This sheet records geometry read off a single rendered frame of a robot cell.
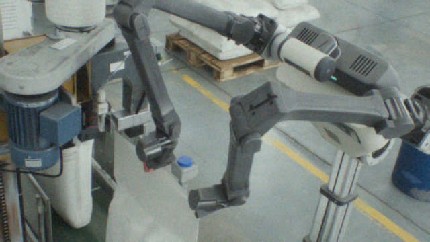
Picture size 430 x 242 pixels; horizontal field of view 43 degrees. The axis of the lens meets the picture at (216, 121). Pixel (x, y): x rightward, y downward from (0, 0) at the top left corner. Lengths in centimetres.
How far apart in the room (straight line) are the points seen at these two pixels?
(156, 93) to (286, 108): 57
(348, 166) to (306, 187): 171
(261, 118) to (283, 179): 256
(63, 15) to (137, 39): 23
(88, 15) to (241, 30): 45
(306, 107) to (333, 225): 98
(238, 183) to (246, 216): 189
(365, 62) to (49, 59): 89
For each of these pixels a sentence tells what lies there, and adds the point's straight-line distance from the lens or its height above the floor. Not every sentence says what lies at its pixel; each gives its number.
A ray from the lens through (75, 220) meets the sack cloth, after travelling 256.
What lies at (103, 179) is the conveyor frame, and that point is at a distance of 279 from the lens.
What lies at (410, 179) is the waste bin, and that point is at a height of 12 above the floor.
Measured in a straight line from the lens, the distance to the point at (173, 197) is 177.
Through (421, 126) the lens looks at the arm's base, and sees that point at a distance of 141.
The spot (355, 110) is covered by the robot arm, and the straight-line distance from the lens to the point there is 122.
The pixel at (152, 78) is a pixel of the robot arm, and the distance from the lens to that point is 152.
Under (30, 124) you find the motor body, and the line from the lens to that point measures 164.
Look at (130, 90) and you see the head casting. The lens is 200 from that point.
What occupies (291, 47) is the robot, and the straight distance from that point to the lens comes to 149.
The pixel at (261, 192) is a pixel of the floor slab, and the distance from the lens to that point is 348.
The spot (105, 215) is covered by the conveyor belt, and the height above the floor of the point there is 38.
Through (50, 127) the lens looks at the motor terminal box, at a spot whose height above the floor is 127.
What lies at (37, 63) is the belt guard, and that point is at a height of 142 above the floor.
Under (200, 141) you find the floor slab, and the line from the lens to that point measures 387.
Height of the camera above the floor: 212
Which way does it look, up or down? 31 degrees down
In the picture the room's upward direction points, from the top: 7 degrees clockwise
